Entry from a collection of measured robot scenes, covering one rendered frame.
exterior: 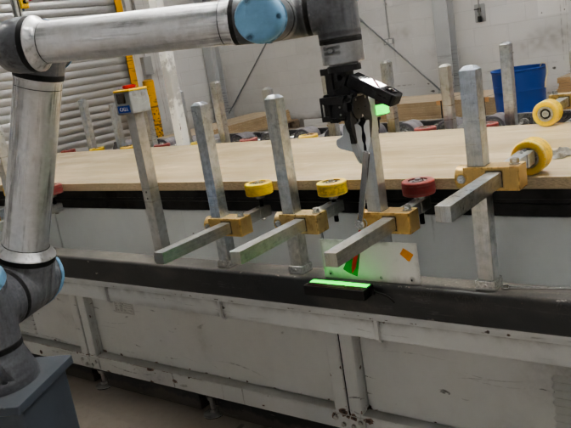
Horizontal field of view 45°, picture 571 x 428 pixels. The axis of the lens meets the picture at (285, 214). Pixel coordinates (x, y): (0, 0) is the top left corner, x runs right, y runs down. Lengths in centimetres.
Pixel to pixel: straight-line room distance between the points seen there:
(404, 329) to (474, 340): 17
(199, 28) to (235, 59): 1043
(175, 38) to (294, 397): 133
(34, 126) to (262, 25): 64
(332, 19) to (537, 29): 766
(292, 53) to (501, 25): 337
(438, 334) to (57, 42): 105
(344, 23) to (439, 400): 110
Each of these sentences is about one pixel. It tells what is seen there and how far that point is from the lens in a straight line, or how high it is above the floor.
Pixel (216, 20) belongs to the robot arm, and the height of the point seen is 133.
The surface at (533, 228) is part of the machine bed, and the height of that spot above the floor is 77.
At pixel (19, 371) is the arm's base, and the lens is 175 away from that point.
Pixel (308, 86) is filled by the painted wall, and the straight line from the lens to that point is 1086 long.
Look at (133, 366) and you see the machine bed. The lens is 282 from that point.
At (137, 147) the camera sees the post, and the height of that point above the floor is 105.
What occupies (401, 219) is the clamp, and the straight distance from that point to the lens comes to 156.
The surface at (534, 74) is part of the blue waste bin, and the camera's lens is 730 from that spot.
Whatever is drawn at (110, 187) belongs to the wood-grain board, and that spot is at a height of 89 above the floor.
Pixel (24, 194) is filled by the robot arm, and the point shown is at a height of 103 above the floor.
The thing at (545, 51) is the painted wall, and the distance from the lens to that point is 903.
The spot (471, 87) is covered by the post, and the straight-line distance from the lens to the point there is 144.
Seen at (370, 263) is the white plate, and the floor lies 75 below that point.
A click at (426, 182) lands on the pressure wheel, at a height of 91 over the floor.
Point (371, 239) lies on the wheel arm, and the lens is 148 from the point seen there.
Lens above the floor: 127
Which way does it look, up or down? 13 degrees down
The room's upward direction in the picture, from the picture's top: 9 degrees counter-clockwise
